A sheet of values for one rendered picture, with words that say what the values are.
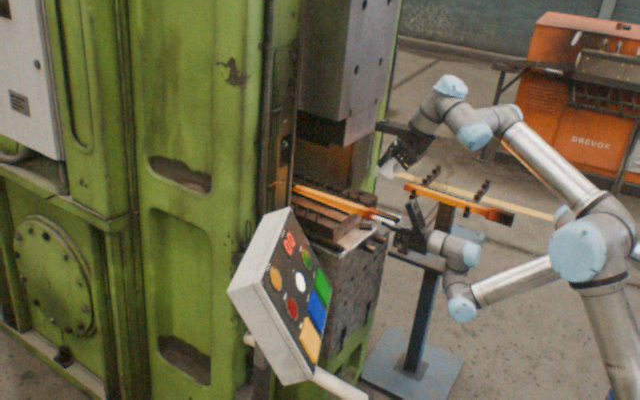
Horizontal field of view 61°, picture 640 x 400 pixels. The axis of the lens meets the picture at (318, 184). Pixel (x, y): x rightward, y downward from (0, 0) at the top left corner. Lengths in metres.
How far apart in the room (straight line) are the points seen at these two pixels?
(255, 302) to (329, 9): 0.80
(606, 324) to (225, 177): 0.99
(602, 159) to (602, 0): 4.20
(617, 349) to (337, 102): 0.90
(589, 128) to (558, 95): 0.38
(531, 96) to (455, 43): 4.39
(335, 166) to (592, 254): 1.17
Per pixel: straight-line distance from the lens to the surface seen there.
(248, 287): 1.16
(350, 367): 2.46
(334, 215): 1.83
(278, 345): 1.25
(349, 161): 2.08
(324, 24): 1.54
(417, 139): 1.48
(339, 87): 1.54
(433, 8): 9.39
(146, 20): 1.66
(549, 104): 5.10
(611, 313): 1.27
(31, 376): 2.78
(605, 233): 1.25
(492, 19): 9.20
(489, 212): 2.04
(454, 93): 1.39
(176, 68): 1.65
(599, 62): 4.87
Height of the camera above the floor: 1.89
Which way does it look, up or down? 27 degrees down
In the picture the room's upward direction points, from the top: 6 degrees clockwise
